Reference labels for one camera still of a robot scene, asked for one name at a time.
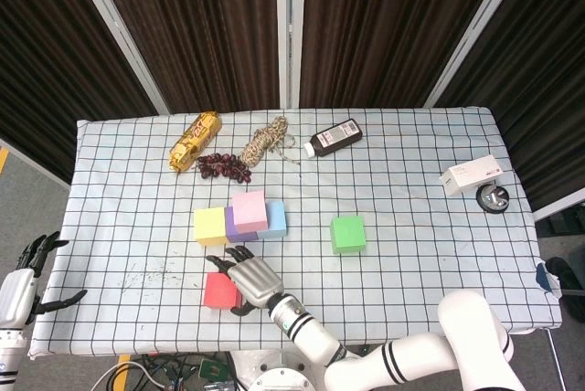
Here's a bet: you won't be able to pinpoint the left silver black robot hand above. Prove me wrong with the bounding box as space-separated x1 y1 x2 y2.
0 230 89 328

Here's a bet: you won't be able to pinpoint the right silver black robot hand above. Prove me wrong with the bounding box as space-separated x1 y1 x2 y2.
205 246 285 317

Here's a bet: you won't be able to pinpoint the red foam cube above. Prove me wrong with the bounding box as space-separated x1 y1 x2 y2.
203 272 243 311

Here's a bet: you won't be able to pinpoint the purple foam cube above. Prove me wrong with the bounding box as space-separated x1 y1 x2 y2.
223 206 261 245

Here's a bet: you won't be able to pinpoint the light blue foam cube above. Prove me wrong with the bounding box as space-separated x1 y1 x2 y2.
257 200 289 241

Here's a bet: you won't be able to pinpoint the pink foam cube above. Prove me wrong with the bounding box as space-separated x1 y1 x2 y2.
231 189 270 234

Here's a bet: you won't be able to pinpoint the yellow foam cube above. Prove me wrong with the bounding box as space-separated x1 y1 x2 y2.
193 206 229 247

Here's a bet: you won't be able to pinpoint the green foam cube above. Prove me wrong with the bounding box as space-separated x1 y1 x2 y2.
330 215 367 256

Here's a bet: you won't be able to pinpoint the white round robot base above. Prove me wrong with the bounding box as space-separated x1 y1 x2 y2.
228 348 340 391

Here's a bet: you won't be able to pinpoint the green circuit board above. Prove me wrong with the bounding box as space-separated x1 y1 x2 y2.
198 357 229 382

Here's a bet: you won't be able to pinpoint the dark red grape bunch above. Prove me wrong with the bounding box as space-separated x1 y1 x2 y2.
196 153 253 185

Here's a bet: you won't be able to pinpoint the gold snack packet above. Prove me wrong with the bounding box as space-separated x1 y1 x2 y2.
168 111 222 174

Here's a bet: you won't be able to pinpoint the brown bottle white cap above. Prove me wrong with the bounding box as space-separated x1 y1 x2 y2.
303 118 365 160

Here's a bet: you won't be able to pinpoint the dark brown curtain panel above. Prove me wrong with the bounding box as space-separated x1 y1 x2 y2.
89 0 281 113
299 0 511 109
0 0 159 185
433 0 585 207

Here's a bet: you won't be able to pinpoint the white carton box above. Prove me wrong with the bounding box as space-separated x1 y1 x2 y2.
439 154 504 197

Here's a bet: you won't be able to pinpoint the tangled black floor cables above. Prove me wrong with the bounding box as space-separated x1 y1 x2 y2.
130 351 250 391

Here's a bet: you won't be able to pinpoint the white floor cable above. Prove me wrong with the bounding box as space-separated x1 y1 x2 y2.
90 360 161 391

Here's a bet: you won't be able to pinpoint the coiled braided rope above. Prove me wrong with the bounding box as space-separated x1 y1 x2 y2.
240 116 301 167

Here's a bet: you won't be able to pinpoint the white partition frame post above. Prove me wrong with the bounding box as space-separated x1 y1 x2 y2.
423 0 535 109
274 0 306 109
63 0 171 116

